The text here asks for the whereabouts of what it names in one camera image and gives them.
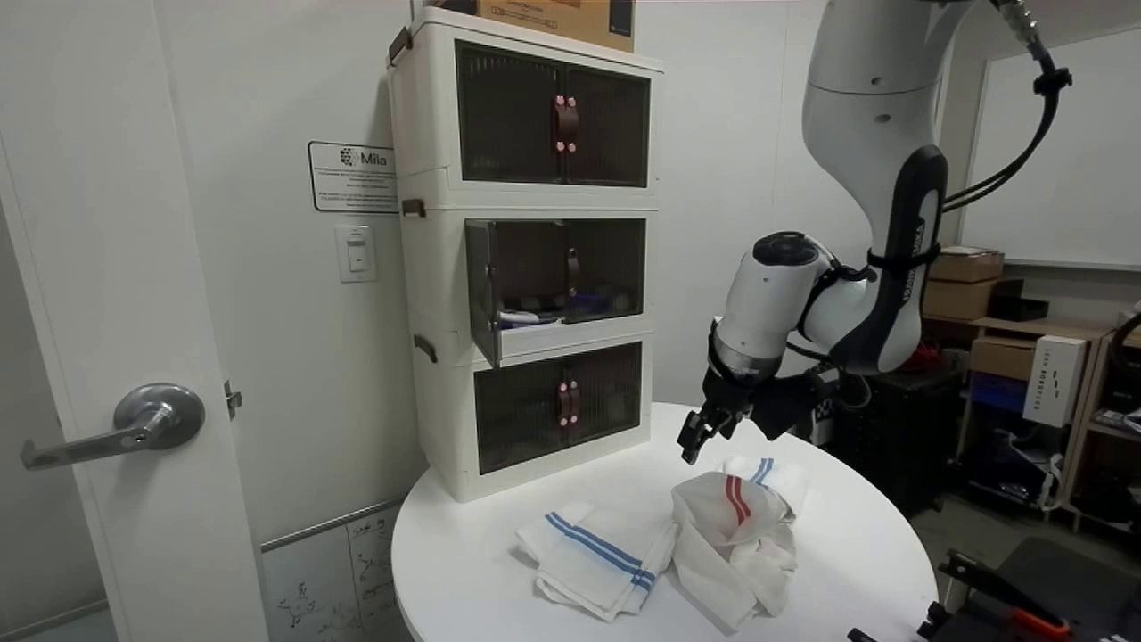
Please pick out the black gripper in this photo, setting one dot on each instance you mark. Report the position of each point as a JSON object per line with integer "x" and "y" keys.
{"x": 732, "y": 391}

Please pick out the white towel light blue stripes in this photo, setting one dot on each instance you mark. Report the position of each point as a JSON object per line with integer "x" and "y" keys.
{"x": 761, "y": 470}

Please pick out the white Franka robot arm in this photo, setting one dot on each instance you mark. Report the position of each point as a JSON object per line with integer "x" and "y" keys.
{"x": 874, "y": 118}

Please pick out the white towel dark blue stripes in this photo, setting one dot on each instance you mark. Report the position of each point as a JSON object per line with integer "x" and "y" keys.
{"x": 594, "y": 559}

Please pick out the dark cabinet door, closed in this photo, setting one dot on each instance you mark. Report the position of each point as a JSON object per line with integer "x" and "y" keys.
{"x": 521, "y": 118}
{"x": 521, "y": 415}

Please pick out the white stacked storage cabinet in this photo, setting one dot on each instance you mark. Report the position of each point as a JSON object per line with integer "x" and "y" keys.
{"x": 429, "y": 296}

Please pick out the brown cardboard box on cabinet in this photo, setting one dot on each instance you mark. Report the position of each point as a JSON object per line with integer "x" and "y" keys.
{"x": 535, "y": 14}

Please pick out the black equipment case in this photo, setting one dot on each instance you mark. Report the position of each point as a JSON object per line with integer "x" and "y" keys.
{"x": 912, "y": 451}

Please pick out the large brown cardboard box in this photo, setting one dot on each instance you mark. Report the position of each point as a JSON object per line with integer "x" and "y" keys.
{"x": 965, "y": 290}

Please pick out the small brown cardboard box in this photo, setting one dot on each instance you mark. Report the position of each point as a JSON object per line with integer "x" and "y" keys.
{"x": 998, "y": 359}

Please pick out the white carton box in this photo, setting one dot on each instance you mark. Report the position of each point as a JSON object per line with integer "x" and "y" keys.
{"x": 1052, "y": 381}

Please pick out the dark grey chair seat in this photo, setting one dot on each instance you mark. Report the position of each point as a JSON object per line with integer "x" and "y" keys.
{"x": 1073, "y": 573}

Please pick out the wooden storage shelf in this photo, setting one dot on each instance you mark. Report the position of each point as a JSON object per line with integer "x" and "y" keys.
{"x": 1107, "y": 464}

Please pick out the white room door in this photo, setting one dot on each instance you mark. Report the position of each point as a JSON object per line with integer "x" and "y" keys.
{"x": 108, "y": 238}

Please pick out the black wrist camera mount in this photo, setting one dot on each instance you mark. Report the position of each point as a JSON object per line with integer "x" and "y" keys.
{"x": 805, "y": 406}

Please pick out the white light switch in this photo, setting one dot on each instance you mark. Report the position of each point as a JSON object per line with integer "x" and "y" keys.
{"x": 359, "y": 255}

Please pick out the white wall sign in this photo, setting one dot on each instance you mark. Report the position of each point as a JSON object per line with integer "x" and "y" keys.
{"x": 352, "y": 180}

